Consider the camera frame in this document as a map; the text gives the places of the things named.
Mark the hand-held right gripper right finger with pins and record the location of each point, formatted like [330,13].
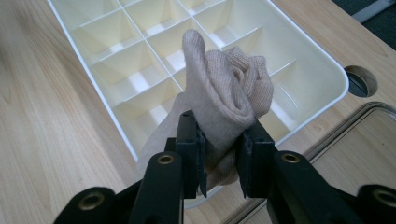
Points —
[280,186]

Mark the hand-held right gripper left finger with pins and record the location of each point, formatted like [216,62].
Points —
[165,180]

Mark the beige sock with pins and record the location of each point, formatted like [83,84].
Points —
[218,93]

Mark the white compartment storage box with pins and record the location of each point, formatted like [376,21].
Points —
[130,62]

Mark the white metal desk frame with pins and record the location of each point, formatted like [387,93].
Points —
[373,9]

